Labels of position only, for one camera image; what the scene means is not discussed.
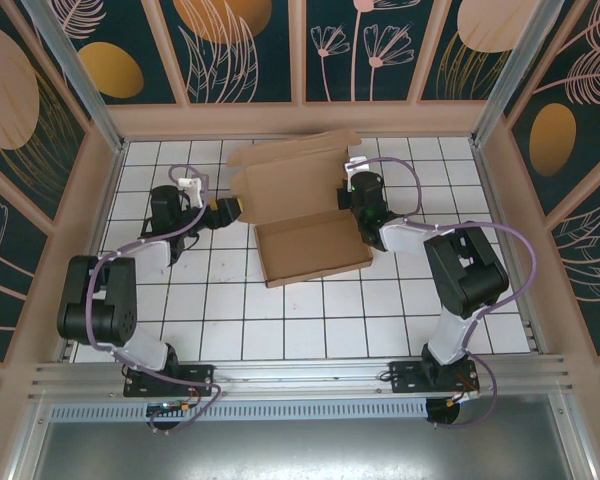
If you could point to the aluminium frame post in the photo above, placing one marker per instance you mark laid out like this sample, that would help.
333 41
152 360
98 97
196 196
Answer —
500 90
87 95

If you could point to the brown cardboard paper box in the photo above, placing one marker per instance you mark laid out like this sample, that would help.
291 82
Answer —
310 250

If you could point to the grey metal sheet panel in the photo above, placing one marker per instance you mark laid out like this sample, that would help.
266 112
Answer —
300 450

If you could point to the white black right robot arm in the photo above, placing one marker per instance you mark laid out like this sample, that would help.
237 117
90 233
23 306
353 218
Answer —
470 275

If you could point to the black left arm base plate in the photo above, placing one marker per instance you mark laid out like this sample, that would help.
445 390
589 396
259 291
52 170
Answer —
200 376

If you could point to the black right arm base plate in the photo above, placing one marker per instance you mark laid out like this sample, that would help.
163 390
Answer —
405 377

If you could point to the aluminium table side rail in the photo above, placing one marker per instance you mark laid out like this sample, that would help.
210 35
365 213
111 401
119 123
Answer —
536 340
68 352

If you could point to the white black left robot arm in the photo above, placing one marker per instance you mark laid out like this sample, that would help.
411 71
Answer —
95 310

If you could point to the aluminium mounting rail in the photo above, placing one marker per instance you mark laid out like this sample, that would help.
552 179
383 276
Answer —
300 372

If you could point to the yellow power connector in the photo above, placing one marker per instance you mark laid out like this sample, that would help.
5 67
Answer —
454 401

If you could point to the small green circuit board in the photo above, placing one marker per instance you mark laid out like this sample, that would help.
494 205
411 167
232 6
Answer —
172 406

